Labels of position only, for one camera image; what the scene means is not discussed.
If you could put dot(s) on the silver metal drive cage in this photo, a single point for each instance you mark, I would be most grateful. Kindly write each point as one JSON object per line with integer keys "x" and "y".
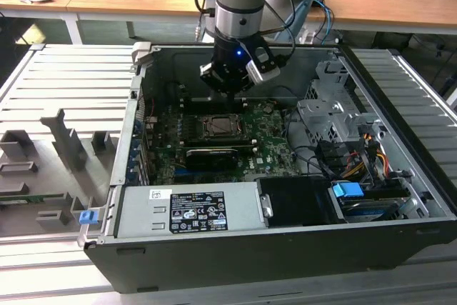
{"x": 321, "y": 115}

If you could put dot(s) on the black graphics card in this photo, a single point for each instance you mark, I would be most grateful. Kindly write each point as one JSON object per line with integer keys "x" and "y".
{"x": 210, "y": 158}

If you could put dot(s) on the blue disk carrier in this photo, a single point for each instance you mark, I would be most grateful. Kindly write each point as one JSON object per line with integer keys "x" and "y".
{"x": 348, "y": 190}

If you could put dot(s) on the CPU socket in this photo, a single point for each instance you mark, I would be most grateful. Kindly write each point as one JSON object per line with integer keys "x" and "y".
{"x": 204, "y": 133}

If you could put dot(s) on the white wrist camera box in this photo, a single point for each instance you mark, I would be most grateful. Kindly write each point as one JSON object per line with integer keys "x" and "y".
{"x": 262, "y": 73}

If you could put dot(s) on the grey parts rack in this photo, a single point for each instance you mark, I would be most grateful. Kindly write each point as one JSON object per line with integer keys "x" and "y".
{"x": 43, "y": 162}

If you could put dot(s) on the green RAM stick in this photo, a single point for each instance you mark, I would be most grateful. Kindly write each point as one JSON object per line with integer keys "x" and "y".
{"x": 32, "y": 197}

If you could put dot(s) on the grey power supply unit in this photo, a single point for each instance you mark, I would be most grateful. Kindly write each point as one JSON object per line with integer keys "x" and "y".
{"x": 143, "y": 212}

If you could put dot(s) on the black PC case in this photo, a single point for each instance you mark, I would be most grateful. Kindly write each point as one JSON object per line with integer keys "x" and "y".
{"x": 250, "y": 265}

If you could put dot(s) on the green motherboard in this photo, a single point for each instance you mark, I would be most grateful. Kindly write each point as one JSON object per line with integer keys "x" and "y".
{"x": 271, "y": 140}

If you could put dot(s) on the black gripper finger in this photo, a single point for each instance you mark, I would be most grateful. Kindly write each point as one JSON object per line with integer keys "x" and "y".
{"x": 246, "y": 83}
{"x": 210, "y": 76}

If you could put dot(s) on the blue case latch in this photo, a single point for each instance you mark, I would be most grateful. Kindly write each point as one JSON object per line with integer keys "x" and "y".
{"x": 88, "y": 218}

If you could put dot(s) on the blue expansion slot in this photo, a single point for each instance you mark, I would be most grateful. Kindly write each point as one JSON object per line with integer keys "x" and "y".
{"x": 185, "y": 173}

